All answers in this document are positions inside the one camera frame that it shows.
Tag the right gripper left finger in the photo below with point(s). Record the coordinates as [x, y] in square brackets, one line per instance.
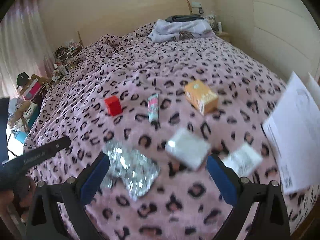
[45, 221]

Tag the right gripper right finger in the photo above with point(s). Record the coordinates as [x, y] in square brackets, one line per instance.
[270, 220]

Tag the white packet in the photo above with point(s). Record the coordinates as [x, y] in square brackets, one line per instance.
[244, 161]

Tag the silver foil bag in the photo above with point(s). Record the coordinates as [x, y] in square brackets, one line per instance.
[135, 170]

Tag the white tissue pack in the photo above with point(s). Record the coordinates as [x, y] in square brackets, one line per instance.
[188, 148]

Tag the red cube box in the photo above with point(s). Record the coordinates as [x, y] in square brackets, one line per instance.
[113, 106]

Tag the yellow butter bear box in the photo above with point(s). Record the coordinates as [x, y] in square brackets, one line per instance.
[201, 97]

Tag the floral hand cream tube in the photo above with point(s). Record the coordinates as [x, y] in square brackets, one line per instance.
[153, 108]

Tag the brown plush toy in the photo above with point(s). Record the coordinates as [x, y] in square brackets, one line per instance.
[19, 113]

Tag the pink white storage box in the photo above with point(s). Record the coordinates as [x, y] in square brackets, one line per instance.
[32, 90]

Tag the dark green cap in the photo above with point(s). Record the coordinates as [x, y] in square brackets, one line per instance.
[22, 79]

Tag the white curtain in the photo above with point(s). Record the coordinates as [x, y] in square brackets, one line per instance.
[24, 46]

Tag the cluttered shelf with bottles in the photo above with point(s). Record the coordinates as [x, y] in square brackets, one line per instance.
[65, 56]

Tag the pink leopard print blanket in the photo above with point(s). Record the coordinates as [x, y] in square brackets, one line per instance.
[181, 204]

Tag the wooden nightstand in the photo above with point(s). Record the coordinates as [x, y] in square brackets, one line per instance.
[224, 35]

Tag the pile of folded clothes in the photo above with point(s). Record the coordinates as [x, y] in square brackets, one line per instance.
[164, 31]

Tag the wooden headboard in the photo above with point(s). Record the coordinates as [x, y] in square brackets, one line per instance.
[127, 20]

